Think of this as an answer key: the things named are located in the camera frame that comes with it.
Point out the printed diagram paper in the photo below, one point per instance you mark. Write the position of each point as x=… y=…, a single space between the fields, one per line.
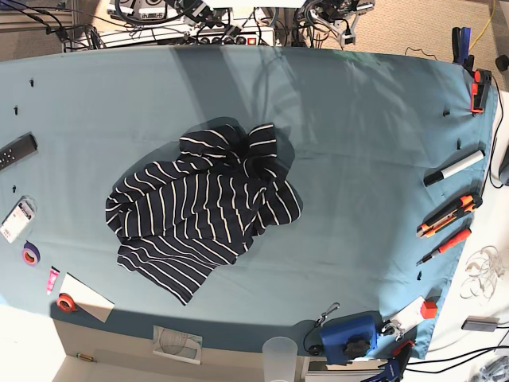
x=176 y=345

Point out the blue handled spring clamp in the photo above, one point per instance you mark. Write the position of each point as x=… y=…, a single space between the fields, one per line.
x=460 y=46

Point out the orange tape roll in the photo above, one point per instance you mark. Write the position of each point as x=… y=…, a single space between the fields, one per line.
x=65 y=303

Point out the blue clamp with knob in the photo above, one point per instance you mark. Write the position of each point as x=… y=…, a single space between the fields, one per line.
x=346 y=341

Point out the small red cube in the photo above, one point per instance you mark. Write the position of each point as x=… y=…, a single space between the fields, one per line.
x=428 y=310

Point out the pink glue tube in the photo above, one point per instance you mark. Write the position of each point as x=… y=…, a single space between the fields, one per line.
x=53 y=275

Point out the black white marker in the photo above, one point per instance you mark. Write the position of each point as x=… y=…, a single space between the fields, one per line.
x=456 y=167

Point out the silver carabiner with cord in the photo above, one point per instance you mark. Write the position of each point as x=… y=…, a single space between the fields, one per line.
x=317 y=349

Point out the grey flat adapter box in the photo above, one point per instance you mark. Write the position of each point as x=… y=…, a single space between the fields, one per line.
x=479 y=324

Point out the black remote control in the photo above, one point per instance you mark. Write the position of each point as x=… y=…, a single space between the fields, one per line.
x=18 y=149

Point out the navy white striped t-shirt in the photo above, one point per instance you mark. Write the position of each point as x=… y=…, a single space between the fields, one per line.
x=178 y=221

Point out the purple tape roll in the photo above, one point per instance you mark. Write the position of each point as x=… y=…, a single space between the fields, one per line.
x=30 y=254

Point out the translucent plastic cup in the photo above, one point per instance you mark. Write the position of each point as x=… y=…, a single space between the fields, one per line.
x=279 y=356

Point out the blue red bar clamp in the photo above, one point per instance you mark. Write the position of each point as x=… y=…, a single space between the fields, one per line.
x=394 y=368

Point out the white paper sheet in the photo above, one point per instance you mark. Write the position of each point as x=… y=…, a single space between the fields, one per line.
x=86 y=298

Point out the teal table cloth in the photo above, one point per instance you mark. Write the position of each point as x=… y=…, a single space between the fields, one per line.
x=359 y=130

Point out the orange black clamp tool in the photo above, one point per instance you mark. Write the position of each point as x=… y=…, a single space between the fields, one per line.
x=479 y=90

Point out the white power strip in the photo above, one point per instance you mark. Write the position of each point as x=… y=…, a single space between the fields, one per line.
x=243 y=31

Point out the orange black screwdriver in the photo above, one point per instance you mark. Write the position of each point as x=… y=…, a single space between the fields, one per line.
x=454 y=240

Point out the orange black utility knife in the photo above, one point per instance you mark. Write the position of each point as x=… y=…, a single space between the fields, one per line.
x=453 y=211

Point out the bundle of white zip ties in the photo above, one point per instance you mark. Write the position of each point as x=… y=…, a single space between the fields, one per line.
x=485 y=270

